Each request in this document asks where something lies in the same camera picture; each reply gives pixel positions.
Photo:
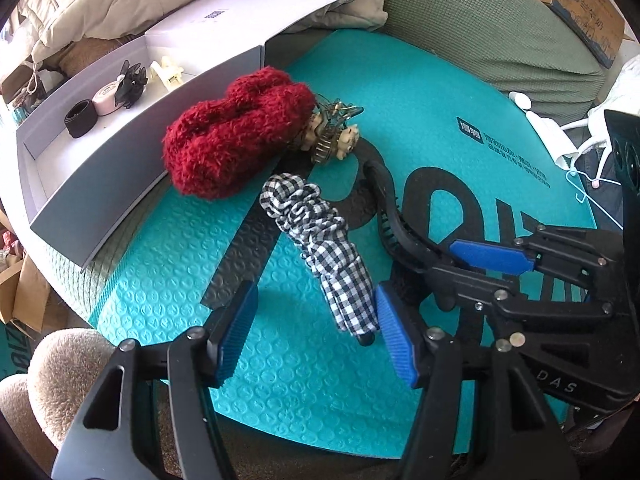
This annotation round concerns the black white checkered scrunchie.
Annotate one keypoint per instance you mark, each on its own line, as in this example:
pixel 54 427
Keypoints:
pixel 325 230

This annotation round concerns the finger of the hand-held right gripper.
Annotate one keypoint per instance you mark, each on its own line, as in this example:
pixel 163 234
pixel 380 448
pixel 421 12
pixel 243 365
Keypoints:
pixel 492 255
pixel 465 284

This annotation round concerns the black claw hair clip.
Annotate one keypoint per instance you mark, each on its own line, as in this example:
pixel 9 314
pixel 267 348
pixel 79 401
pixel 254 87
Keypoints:
pixel 130 85

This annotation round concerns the beige brown claw clip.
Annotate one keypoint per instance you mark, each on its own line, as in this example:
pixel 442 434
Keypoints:
pixel 345 140

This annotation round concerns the black banana hair clip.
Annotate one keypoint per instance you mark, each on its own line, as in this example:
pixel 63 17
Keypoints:
pixel 395 220

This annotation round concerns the pink round jar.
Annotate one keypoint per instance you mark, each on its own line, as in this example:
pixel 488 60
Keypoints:
pixel 106 102

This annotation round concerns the open cardboard box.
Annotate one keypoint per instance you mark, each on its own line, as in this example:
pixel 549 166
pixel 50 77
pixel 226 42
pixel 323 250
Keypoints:
pixel 30 300

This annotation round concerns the green sofa cover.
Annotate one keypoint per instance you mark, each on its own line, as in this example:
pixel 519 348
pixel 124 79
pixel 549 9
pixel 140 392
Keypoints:
pixel 475 35

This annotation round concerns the beige padded jacket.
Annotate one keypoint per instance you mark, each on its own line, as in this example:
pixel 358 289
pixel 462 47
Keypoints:
pixel 100 5

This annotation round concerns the white round lid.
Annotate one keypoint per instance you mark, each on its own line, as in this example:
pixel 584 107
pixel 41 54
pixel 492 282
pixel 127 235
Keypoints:
pixel 520 100

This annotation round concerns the printed cardboard box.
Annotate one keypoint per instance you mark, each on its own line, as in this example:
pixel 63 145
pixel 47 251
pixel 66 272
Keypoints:
pixel 590 15

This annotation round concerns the fuzzy beige cloth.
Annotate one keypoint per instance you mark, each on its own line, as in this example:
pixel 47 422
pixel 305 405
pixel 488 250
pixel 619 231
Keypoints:
pixel 60 360

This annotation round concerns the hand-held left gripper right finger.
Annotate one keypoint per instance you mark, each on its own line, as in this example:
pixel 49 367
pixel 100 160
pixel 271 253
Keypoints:
pixel 397 335

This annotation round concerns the red fuzzy scrunchie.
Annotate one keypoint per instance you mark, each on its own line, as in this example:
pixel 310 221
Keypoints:
pixel 225 135

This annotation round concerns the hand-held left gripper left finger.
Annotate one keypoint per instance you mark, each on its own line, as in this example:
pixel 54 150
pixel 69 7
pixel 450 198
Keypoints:
pixel 235 330

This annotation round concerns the black elastic hair band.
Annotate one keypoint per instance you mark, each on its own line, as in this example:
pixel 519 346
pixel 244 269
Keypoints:
pixel 80 131

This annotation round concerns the teal bubble mailer bag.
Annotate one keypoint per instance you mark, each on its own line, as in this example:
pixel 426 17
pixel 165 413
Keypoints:
pixel 150 285

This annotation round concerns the thin white hanger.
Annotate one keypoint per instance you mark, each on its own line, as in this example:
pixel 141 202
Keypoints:
pixel 576 187

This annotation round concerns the cream banana hair clip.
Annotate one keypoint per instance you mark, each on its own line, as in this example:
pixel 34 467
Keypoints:
pixel 167 72

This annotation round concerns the white cardboard gift box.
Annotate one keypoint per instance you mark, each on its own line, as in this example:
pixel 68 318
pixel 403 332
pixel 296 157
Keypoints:
pixel 200 25

